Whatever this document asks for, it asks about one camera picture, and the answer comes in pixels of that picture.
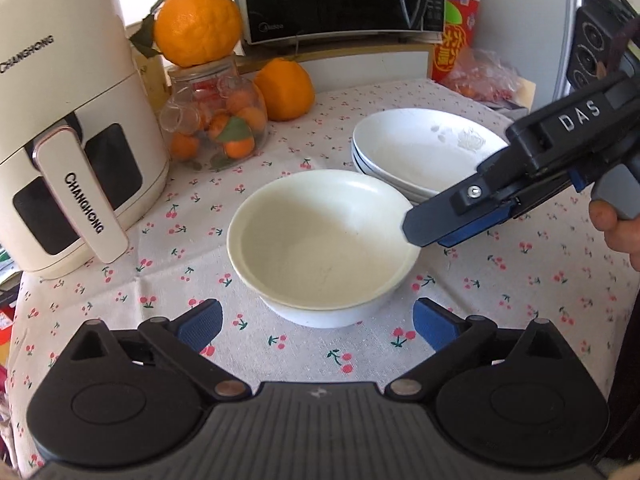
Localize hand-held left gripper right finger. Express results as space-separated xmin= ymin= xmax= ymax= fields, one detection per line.
xmin=385 ymin=297 xmax=568 ymax=400

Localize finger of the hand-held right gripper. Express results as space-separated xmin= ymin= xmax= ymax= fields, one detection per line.
xmin=402 ymin=172 xmax=523 ymax=249

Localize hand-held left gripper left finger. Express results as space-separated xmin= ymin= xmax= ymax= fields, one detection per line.
xmin=65 ymin=298 xmax=250 ymax=402

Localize blue rimmed plate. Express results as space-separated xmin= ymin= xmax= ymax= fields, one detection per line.
xmin=352 ymin=147 xmax=438 ymax=206

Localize white bowl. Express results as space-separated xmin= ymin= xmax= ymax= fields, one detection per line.
xmin=250 ymin=280 xmax=408 ymax=329

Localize cream bowl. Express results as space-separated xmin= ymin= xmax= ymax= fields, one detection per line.
xmin=227 ymin=169 xmax=422 ymax=311

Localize person's right hand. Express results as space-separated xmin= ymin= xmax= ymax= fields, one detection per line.
xmin=589 ymin=200 xmax=640 ymax=273

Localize cherry print tablecloth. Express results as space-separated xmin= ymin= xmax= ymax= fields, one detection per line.
xmin=0 ymin=77 xmax=623 ymax=480

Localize black power socket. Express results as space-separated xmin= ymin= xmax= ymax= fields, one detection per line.
xmin=565 ymin=0 xmax=640 ymax=96

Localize clear plastic bag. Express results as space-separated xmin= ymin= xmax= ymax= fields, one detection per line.
xmin=444 ymin=49 xmax=533 ymax=107

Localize red printed carton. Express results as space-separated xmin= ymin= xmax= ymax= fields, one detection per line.
xmin=431 ymin=0 xmax=482 ymax=84

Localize pile of small oranges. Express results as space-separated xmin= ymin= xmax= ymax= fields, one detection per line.
xmin=170 ymin=77 xmax=268 ymax=163

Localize glass jar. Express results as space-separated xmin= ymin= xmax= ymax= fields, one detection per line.
xmin=159 ymin=56 xmax=269 ymax=172

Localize black microwave oven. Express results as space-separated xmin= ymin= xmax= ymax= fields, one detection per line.
xmin=230 ymin=0 xmax=449 ymax=47

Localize white air fryer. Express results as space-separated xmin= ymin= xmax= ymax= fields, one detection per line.
xmin=0 ymin=0 xmax=170 ymax=281

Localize large orange with leaves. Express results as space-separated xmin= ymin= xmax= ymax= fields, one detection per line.
xmin=129 ymin=0 xmax=244 ymax=68

